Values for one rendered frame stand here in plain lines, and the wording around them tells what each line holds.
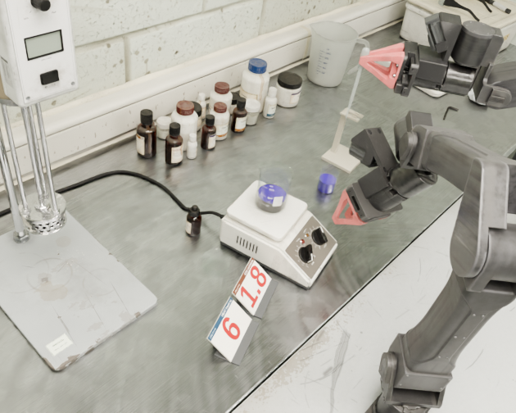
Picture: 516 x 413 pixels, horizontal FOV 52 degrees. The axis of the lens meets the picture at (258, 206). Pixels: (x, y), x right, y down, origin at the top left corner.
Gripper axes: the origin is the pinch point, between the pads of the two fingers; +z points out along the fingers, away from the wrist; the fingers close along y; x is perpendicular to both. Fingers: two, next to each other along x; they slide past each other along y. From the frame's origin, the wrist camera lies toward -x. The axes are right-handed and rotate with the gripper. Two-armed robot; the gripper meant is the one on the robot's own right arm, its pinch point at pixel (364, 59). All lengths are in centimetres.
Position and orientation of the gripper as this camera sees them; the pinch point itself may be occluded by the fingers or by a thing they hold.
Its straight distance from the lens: 103.7
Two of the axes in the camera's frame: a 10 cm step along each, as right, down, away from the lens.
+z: -9.7, -2.2, 0.6
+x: -1.2, 7.3, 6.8
